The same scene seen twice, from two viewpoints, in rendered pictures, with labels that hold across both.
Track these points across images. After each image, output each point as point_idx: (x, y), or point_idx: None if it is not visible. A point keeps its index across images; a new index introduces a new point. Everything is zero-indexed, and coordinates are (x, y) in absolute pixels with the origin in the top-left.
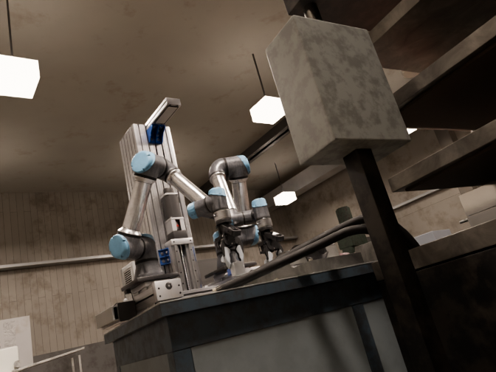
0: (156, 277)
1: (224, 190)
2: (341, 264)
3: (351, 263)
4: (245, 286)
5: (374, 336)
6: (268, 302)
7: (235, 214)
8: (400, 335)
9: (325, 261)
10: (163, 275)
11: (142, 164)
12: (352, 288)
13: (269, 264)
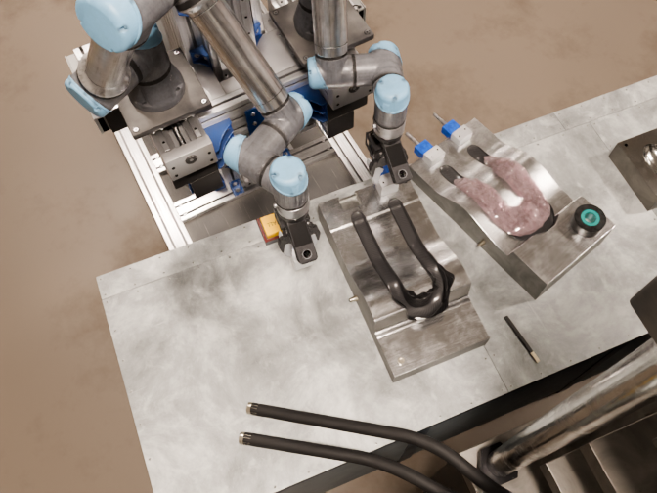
0: (169, 123)
1: (303, 183)
2: (445, 359)
3: (464, 351)
4: (275, 492)
5: (431, 427)
6: None
7: (336, 76)
8: (447, 473)
9: (419, 368)
10: (182, 117)
11: (108, 40)
12: None
13: (317, 455)
